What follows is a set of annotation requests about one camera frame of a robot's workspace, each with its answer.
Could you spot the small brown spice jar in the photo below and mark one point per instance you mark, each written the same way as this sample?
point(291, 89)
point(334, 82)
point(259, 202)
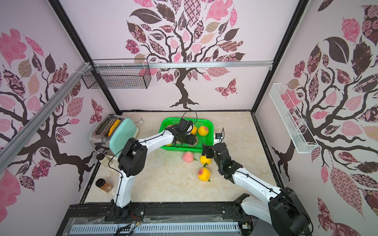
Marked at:
point(104, 185)

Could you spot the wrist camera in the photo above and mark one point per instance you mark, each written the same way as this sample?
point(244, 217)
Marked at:
point(218, 137)
point(185, 126)

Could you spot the white wire wall shelf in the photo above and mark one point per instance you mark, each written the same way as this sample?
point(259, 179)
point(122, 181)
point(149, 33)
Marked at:
point(286, 102)

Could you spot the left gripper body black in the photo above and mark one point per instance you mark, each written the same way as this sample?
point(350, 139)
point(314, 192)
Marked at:
point(188, 139)

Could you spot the mint and steel toaster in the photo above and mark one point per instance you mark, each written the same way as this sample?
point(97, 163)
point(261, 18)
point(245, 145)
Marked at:
point(112, 134)

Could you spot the pink peach upper middle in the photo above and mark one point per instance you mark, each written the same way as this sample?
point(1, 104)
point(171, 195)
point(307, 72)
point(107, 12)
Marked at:
point(189, 157)

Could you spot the black wire wall basket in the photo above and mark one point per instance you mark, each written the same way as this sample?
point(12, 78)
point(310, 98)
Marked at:
point(126, 74)

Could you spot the left aluminium rail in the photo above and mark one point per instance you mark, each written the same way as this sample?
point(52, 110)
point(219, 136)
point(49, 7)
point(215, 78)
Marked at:
point(19, 141)

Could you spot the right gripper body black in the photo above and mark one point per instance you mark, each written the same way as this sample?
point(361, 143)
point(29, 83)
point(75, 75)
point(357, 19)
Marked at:
point(209, 150)

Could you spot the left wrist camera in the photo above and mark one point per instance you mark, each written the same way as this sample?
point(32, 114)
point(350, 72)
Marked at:
point(185, 126)

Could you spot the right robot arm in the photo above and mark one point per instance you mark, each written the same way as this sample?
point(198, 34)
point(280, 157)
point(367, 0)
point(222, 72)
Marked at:
point(280, 207)

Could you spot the aluminium rail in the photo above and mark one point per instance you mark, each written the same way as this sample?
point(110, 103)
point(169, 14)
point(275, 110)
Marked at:
point(193, 64)
point(19, 141)

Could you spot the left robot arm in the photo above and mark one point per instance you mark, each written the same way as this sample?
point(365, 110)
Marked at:
point(133, 157)

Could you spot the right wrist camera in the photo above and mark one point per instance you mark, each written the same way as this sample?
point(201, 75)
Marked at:
point(218, 137)

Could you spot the yellow red peach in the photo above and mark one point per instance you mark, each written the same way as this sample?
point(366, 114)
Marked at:
point(203, 131)
point(204, 174)

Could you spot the white slotted cable duct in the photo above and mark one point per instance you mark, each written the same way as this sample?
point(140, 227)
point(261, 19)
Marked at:
point(152, 228)

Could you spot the green plastic basket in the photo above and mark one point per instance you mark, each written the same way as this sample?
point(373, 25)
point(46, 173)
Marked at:
point(208, 139)

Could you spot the back aluminium rail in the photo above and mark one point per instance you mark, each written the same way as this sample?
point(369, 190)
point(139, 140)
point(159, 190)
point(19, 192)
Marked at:
point(193, 64)

